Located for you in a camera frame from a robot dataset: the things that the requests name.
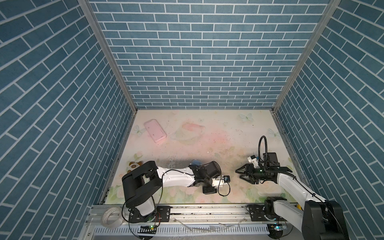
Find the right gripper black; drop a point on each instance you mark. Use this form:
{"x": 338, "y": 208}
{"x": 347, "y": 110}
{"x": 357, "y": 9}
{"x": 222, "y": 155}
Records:
{"x": 251, "y": 178}

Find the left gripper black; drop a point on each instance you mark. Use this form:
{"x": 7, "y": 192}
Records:
{"x": 210, "y": 190}

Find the blue staple remover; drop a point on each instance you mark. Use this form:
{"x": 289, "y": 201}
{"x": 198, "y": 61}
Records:
{"x": 196, "y": 162}

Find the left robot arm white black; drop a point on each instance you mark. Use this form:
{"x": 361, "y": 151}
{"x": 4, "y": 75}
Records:
{"x": 142, "y": 183}

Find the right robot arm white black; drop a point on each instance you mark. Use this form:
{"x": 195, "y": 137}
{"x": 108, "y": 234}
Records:
{"x": 314, "y": 216}

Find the floral table mat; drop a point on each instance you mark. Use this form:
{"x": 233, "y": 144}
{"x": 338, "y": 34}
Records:
{"x": 228, "y": 137}

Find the pink phone case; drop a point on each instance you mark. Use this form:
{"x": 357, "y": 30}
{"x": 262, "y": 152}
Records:
{"x": 155, "y": 130}

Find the clear tape roll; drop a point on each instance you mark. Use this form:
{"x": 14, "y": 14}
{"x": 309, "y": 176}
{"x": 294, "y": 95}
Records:
{"x": 112, "y": 218}

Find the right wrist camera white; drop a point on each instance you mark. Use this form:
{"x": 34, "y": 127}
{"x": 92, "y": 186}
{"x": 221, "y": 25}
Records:
{"x": 254, "y": 161}

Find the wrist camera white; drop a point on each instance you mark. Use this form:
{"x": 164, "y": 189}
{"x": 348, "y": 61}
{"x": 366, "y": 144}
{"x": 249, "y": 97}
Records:
{"x": 220, "y": 181}
{"x": 254, "y": 161}

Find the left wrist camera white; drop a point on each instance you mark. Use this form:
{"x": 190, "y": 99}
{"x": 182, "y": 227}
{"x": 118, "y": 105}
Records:
{"x": 220, "y": 181}

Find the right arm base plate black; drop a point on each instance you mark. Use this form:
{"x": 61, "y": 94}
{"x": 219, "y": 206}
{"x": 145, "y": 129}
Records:
{"x": 262, "y": 213}

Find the aluminium rail frame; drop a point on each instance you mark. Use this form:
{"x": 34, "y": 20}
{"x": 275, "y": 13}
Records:
{"x": 188, "y": 222}

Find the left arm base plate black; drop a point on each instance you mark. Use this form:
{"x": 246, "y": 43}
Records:
{"x": 160, "y": 214}

